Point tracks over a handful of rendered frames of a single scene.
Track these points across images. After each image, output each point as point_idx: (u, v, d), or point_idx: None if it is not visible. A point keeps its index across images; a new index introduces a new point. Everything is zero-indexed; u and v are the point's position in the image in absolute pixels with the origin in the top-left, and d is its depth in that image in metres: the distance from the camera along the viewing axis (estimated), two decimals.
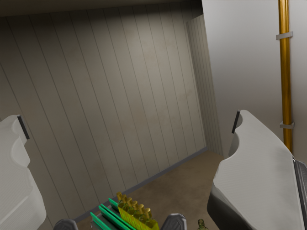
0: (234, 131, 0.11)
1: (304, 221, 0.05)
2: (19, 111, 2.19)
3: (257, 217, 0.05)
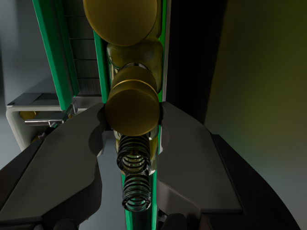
0: (160, 122, 0.12)
1: (231, 183, 0.06)
2: None
3: (200, 195, 0.06)
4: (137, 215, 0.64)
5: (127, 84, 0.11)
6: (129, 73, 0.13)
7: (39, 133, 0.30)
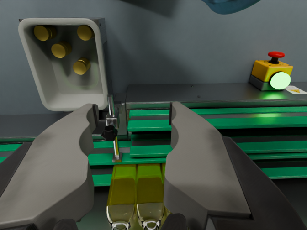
0: (170, 122, 0.12)
1: (240, 186, 0.06)
2: None
3: (208, 196, 0.06)
4: None
5: None
6: None
7: (113, 130, 0.34)
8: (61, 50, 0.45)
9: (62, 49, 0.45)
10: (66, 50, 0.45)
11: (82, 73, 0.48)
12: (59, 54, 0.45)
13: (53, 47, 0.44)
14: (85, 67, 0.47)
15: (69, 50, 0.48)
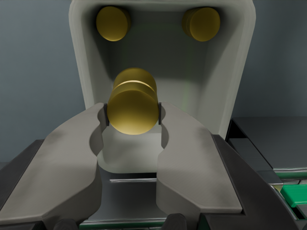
0: (160, 122, 0.12)
1: (231, 183, 0.06)
2: None
3: (200, 195, 0.06)
4: None
5: None
6: None
7: None
8: (145, 113, 0.12)
9: (150, 111, 0.12)
10: (159, 110, 0.12)
11: None
12: (133, 123, 0.12)
13: (115, 102, 0.11)
14: None
15: None
